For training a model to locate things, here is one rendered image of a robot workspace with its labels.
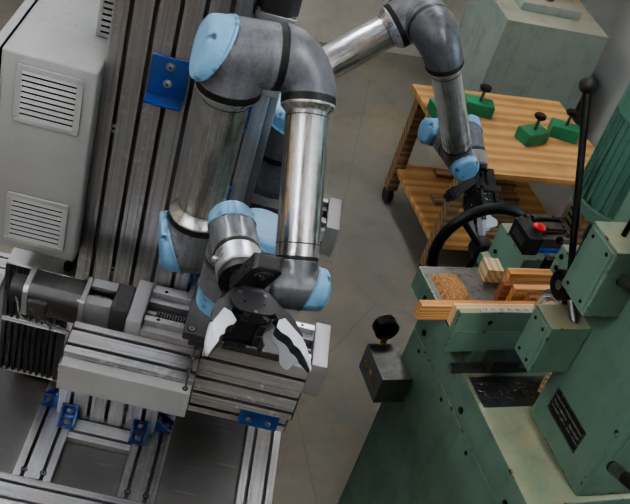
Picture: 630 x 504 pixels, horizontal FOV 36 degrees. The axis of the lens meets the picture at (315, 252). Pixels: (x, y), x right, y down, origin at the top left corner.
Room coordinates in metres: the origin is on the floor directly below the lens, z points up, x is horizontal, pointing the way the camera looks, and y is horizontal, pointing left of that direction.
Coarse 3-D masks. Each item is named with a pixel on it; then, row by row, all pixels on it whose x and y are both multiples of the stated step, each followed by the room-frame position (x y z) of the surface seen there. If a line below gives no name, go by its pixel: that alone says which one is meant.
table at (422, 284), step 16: (480, 256) 1.94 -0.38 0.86; (416, 272) 1.77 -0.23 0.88; (432, 272) 1.76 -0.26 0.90; (448, 272) 1.78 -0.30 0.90; (464, 272) 1.80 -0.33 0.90; (416, 288) 1.75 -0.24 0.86; (432, 288) 1.71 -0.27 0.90; (480, 288) 1.76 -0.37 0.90; (496, 288) 1.78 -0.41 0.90; (432, 320) 1.65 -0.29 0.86; (448, 336) 1.59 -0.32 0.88; (464, 336) 1.60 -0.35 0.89; (480, 336) 1.62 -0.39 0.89; (496, 336) 1.63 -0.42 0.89; (512, 336) 1.65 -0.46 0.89
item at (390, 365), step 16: (368, 352) 1.78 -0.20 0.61; (384, 352) 1.78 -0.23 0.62; (400, 352) 1.80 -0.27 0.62; (368, 368) 1.75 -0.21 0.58; (384, 368) 1.73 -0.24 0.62; (400, 368) 1.74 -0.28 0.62; (368, 384) 1.73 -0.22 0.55; (384, 384) 1.69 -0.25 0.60; (400, 384) 1.71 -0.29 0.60; (384, 400) 1.70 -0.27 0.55; (400, 400) 1.72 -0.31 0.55
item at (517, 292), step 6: (516, 288) 1.73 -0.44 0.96; (522, 288) 1.74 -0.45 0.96; (528, 288) 1.74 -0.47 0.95; (534, 288) 1.75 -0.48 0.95; (540, 288) 1.76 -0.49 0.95; (546, 288) 1.76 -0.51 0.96; (510, 294) 1.73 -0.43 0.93; (516, 294) 1.73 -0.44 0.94; (522, 294) 1.74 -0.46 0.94; (510, 300) 1.73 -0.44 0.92; (516, 300) 1.73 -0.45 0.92; (522, 300) 1.74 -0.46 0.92
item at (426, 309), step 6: (420, 300) 1.60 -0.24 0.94; (426, 300) 1.61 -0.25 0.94; (432, 300) 1.61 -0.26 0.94; (438, 300) 1.62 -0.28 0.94; (444, 300) 1.63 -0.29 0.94; (450, 300) 1.63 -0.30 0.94; (456, 300) 1.64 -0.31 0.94; (462, 300) 1.65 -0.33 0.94; (468, 300) 1.65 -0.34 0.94; (474, 300) 1.66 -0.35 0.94; (480, 300) 1.67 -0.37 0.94; (420, 306) 1.59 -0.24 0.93; (426, 306) 1.59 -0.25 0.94; (432, 306) 1.60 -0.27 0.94; (438, 306) 1.60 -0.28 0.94; (444, 306) 1.61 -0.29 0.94; (450, 306) 1.61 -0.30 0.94; (414, 312) 1.60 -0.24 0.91; (420, 312) 1.59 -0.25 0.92; (426, 312) 1.59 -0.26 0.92; (432, 312) 1.60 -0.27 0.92; (438, 312) 1.60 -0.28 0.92; (444, 312) 1.61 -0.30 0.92; (420, 318) 1.59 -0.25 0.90; (426, 318) 1.60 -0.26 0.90; (432, 318) 1.60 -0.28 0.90; (438, 318) 1.61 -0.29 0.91; (444, 318) 1.61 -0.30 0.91
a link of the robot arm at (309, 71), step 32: (288, 64) 1.47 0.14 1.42; (320, 64) 1.50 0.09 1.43; (288, 96) 1.46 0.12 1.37; (320, 96) 1.47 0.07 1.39; (288, 128) 1.44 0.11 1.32; (320, 128) 1.45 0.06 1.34; (288, 160) 1.40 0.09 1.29; (320, 160) 1.42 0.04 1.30; (288, 192) 1.37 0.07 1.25; (320, 192) 1.39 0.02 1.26; (288, 224) 1.33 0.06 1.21; (320, 224) 1.36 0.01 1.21; (288, 256) 1.30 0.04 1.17; (288, 288) 1.26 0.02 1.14; (320, 288) 1.28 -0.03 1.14
